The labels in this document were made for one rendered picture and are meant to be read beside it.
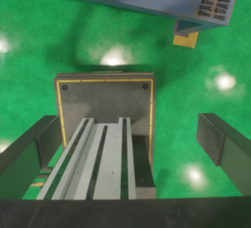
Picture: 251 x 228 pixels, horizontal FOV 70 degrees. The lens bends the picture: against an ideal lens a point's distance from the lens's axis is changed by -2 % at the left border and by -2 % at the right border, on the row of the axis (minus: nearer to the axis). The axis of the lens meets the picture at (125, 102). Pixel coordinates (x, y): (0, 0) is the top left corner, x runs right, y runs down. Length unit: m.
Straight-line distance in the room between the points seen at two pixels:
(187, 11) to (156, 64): 0.70
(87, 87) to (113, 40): 0.48
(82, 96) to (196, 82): 0.96
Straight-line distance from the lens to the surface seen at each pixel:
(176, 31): 1.59
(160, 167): 1.95
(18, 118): 1.93
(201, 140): 0.17
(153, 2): 0.94
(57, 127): 0.16
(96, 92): 1.27
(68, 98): 1.33
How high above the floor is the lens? 1.54
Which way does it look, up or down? 73 degrees down
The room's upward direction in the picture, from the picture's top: 179 degrees clockwise
